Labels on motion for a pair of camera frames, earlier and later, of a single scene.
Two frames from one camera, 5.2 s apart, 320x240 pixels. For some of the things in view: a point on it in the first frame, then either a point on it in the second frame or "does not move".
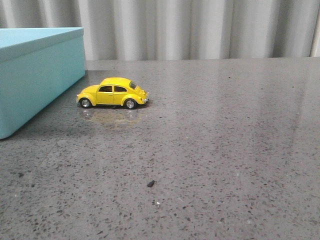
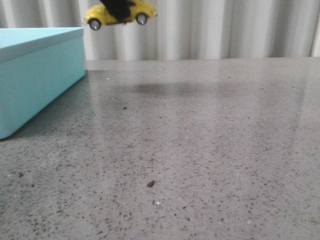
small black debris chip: (150, 184) does not move
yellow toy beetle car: (115, 91) → (98, 14)
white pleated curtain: (177, 29) does not move
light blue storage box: (37, 65) does not move
